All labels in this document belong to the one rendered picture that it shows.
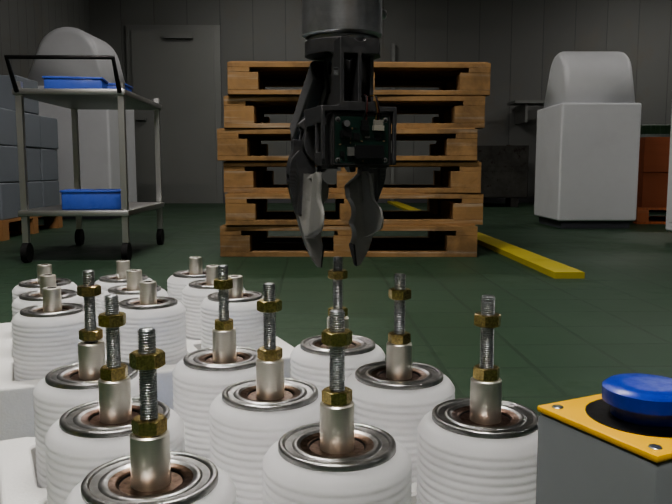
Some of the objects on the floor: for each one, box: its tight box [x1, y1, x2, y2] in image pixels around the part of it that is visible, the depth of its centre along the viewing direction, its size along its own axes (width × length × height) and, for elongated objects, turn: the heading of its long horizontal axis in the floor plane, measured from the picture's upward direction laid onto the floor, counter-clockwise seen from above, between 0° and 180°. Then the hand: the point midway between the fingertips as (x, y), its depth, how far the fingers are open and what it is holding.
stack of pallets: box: [217, 61, 491, 257], centre depth 390 cm, size 132×90×94 cm
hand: (336, 252), depth 72 cm, fingers open, 3 cm apart
